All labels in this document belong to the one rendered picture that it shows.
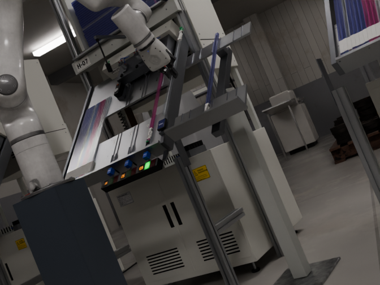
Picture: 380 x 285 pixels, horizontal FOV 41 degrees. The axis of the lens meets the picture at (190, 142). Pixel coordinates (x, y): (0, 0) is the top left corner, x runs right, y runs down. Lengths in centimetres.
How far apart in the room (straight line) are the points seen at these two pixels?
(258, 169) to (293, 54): 858
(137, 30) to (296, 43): 875
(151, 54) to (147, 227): 105
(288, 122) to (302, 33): 242
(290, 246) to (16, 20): 132
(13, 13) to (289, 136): 729
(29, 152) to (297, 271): 112
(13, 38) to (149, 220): 123
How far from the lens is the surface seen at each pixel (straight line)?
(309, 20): 1057
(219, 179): 235
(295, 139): 880
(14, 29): 186
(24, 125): 176
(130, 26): 190
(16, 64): 179
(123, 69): 264
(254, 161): 203
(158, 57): 195
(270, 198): 204
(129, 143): 229
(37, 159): 174
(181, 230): 255
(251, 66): 1067
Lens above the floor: 61
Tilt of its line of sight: 2 degrees up
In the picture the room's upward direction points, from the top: 23 degrees counter-clockwise
